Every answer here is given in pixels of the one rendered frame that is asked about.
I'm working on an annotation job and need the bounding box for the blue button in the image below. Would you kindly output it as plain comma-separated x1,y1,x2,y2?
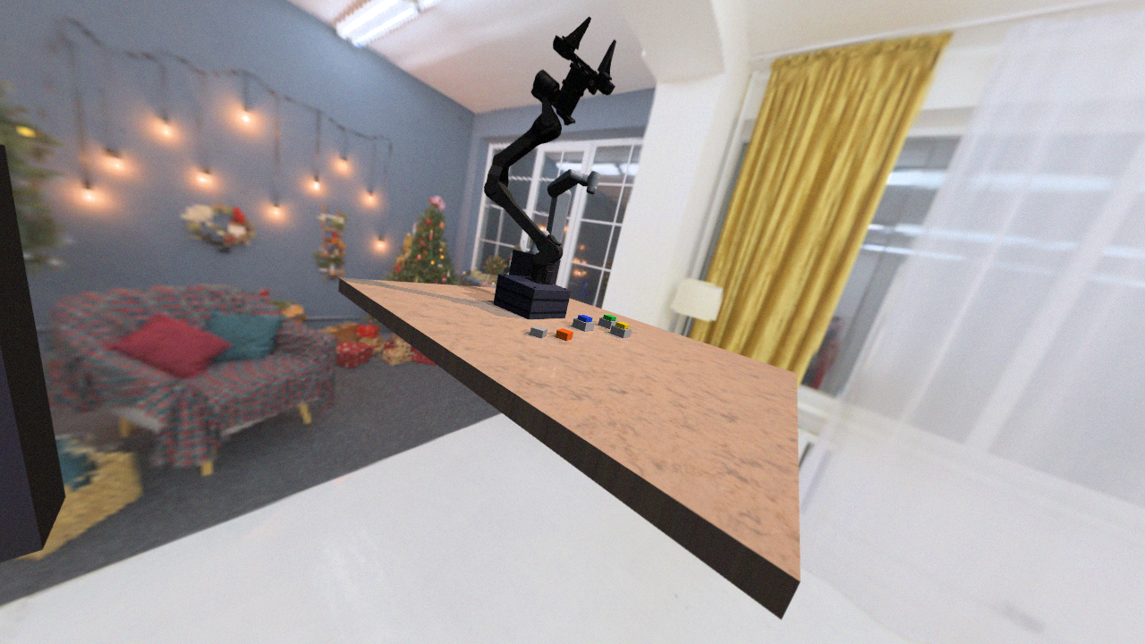
573,315,595,332

